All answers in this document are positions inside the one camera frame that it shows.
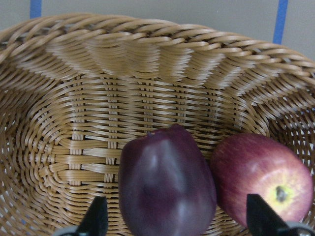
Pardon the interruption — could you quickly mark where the red striped apple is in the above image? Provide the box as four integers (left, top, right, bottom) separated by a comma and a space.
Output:
210, 133, 314, 227

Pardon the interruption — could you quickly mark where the dark purple apple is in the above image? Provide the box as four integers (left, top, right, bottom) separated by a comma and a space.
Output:
119, 124, 217, 236

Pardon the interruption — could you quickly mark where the woven wicker basket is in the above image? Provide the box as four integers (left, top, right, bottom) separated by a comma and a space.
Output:
0, 13, 315, 236

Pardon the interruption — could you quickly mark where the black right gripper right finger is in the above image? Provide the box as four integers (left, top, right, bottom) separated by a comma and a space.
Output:
246, 194, 289, 236

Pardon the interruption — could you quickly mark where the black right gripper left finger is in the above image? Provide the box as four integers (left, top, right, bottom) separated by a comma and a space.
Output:
78, 197, 108, 236

